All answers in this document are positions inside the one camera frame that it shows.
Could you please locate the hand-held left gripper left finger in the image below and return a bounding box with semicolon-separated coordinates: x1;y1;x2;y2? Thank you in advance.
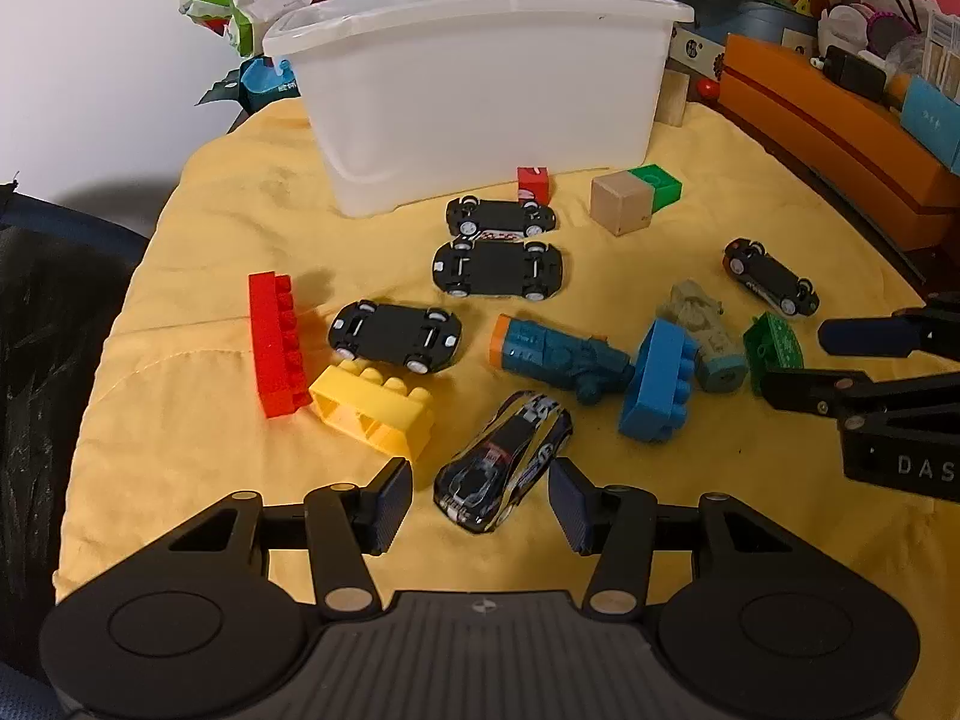
166;457;416;622

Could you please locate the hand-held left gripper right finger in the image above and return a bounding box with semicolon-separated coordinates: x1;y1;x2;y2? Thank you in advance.
547;457;797;622

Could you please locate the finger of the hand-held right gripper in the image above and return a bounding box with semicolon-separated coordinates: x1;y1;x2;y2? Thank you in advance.
760;366;960;425
817;298;960;361

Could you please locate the small green toy piece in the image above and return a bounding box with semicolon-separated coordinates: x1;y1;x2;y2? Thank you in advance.
742;312;805;397

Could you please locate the black striped toy race car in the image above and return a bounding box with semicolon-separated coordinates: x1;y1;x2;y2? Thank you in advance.
433;390;574;535

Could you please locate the white plastic container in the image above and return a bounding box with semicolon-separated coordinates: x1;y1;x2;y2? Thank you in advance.
262;0;697;220

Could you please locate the yellow building brick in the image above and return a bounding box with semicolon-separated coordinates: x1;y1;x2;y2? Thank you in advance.
308;358;438;461

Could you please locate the beige toy tank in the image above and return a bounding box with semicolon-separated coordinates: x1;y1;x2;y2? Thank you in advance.
656;280;749;392

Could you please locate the blue building brick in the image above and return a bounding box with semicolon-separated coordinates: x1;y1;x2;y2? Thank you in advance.
617;319;701;445

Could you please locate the teal and orange toy cannon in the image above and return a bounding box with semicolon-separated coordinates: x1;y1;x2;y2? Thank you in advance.
491;313;636;407

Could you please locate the long red building brick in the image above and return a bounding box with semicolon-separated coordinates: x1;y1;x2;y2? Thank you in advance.
248;271;313;419

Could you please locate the orange box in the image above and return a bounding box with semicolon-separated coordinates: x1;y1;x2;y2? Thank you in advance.
715;33;960;253

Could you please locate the light blue box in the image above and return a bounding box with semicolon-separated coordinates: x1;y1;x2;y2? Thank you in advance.
898;77;960;160

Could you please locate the green building block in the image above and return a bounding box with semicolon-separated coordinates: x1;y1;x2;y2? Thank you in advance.
628;163;683;215

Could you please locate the small black device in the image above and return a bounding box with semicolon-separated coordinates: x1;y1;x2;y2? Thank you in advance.
823;47;890;103

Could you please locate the wooden cube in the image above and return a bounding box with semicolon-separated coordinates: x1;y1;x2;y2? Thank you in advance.
589;172;653;238

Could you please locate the plain wooden block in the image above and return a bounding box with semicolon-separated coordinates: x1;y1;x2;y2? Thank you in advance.
655;67;695;128

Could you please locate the purple round brush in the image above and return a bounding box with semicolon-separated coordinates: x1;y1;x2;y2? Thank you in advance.
865;7;917;55

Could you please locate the yellow blanket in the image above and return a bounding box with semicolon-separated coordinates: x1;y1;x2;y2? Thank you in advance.
52;101;960;620

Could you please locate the dark grey toy box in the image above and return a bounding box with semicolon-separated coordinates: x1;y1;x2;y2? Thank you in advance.
673;0;820;55

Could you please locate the black chair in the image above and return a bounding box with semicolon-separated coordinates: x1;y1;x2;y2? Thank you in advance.
0;180;151;680

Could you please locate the teal tissue packet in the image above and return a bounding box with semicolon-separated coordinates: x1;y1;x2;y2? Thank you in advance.
195;56;305;107

